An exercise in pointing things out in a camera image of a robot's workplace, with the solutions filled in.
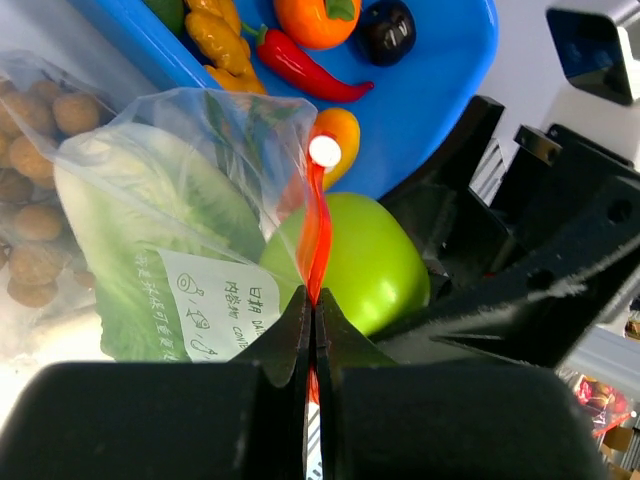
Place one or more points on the clear zip bag orange zipper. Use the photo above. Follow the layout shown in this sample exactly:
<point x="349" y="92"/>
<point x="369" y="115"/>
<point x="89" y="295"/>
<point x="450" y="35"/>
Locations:
<point x="268" y="147"/>

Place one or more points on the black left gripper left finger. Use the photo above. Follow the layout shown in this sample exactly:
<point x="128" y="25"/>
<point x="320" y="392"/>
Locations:
<point x="242" y="419"/>

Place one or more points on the blue plastic bin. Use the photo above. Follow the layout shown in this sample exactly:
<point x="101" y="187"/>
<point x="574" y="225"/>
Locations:
<point x="406" y="117"/>

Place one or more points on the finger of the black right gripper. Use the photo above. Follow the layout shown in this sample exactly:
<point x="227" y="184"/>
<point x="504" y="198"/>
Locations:
<point x="532" y="314"/>

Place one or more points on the orange fruit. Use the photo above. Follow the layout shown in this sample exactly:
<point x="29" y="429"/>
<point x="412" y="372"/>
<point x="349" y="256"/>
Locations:
<point x="318" y="24"/>

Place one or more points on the dark purple fruit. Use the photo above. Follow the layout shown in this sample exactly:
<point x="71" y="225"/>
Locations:
<point x="385" y="33"/>

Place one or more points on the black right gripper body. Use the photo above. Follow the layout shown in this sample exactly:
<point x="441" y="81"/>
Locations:
<point x="470" y="222"/>

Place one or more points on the green apple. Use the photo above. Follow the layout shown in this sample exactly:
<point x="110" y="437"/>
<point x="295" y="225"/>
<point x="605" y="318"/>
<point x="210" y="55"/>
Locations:
<point x="375" y="272"/>

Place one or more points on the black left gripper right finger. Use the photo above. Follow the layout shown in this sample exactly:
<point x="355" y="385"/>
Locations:
<point x="475" y="418"/>

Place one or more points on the red chili pepper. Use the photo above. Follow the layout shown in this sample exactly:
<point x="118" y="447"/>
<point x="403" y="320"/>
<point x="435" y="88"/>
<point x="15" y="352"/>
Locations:
<point x="279" y="53"/>

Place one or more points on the longan bunch with leaves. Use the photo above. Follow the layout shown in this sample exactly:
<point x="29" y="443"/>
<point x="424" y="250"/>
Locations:
<point x="38" y="249"/>

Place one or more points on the aluminium rail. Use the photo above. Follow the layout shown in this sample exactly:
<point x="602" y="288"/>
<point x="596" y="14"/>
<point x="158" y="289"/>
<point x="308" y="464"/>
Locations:
<point x="608" y="357"/>

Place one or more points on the napa cabbage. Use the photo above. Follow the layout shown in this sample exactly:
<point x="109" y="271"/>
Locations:
<point x="171" y="242"/>

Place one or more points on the food bags outside table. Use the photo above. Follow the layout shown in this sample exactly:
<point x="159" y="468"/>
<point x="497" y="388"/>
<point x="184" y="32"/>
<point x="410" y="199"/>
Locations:
<point x="613" y="412"/>

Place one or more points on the orange ginger root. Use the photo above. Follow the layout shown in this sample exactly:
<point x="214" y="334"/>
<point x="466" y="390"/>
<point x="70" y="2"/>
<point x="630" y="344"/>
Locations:
<point x="215" y="27"/>

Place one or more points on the yellow mango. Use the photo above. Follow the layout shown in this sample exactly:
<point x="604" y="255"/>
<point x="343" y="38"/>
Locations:
<point x="344" y="127"/>

